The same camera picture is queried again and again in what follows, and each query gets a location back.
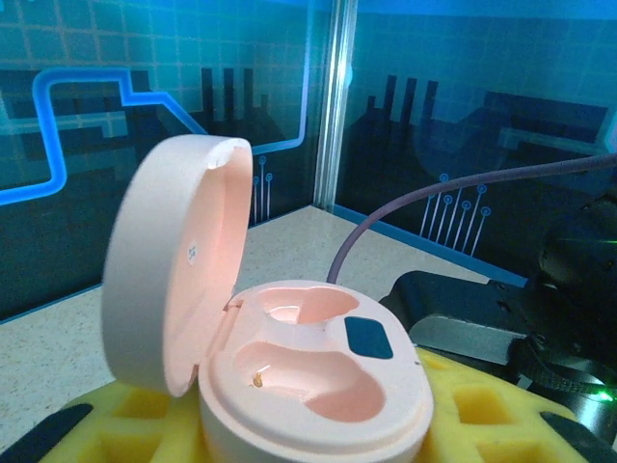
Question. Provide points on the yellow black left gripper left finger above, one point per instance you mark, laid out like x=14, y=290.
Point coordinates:
x=144, y=429

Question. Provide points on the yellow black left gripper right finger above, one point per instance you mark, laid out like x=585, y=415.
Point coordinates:
x=482, y=424

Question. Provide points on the pink earbud charging case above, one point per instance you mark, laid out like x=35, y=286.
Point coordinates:
x=313, y=400

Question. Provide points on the aluminium frame post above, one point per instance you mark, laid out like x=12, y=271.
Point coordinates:
x=337, y=96

